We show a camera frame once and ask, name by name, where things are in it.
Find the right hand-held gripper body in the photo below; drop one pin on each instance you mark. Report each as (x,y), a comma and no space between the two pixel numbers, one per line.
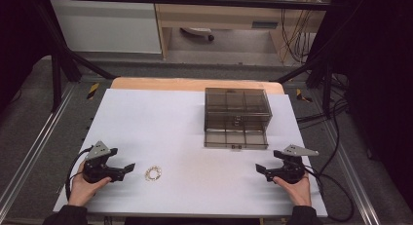
(292,168)

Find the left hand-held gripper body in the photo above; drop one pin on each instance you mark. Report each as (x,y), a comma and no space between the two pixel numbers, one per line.
(97,168)

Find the person's right hand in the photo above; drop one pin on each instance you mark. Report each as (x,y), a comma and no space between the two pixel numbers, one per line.
(297,192)

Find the person's left hand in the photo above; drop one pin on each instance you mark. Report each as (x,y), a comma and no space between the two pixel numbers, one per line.
(83,191)

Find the smoky transparent drawer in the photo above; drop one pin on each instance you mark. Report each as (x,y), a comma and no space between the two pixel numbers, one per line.
(235,139)

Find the white board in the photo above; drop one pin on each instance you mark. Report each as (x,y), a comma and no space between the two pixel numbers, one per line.
(156,127)

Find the smoky transparent jewelry box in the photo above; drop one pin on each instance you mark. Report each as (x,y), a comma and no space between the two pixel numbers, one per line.
(237,108)

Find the yellow black tape strip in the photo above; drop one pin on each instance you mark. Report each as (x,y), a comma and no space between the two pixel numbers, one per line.
(93,91)
(303,95)

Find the wooden table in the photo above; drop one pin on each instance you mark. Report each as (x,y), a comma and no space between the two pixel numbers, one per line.
(168,83)

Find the black curtain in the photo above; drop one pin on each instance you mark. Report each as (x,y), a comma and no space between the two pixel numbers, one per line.
(380,88)
(19,40)

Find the white cabinet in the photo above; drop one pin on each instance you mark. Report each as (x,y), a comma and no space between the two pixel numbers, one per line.
(107,27)

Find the office chair base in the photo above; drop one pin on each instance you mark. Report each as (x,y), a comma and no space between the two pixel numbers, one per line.
(198,31)

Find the wooden desk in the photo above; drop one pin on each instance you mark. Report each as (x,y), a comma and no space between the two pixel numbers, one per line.
(224,17)

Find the aluminium rail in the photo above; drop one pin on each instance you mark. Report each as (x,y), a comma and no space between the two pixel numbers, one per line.
(35,143)
(350,173)

